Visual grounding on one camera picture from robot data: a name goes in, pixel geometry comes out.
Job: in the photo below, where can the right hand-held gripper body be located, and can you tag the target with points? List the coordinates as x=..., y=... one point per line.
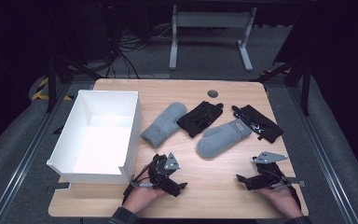
x=268, y=169

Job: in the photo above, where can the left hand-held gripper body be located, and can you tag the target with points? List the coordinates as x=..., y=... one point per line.
x=163, y=169

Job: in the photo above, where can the plain grey mitten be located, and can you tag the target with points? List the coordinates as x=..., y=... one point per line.
x=164, y=124

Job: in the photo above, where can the grey mitten with label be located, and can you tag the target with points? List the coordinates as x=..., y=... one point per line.
x=220, y=140

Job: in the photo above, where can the white box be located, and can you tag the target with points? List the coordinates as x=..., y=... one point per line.
x=102, y=146

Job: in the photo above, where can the person's left hand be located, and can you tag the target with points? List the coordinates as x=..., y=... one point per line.
x=144, y=196

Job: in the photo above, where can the person's right hand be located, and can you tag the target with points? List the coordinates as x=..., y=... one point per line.
x=279, y=199

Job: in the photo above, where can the black glove with white print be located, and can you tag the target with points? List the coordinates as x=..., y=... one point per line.
x=262, y=124

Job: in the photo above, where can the plain black glove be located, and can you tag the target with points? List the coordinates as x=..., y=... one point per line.
x=199, y=119

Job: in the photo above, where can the grey round table grommet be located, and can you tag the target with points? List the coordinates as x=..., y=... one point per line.
x=213, y=93

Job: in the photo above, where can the black tripod stand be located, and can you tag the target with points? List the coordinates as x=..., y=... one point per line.
x=52, y=84
x=305, y=84

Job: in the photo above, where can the yellow black hazard tape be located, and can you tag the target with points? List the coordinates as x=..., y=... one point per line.
x=40, y=93

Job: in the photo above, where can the dark cabinet with red light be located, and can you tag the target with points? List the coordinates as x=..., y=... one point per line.
x=118, y=25

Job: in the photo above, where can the grey table edge bracket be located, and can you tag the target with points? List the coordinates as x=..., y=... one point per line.
x=298, y=182

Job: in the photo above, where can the metal floor rail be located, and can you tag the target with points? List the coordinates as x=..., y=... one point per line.
x=28, y=155
x=323, y=155

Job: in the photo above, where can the dark table edge bracket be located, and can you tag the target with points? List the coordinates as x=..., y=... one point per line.
x=59, y=187

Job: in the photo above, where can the white metal stand frame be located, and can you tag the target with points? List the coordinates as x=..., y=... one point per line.
x=211, y=19

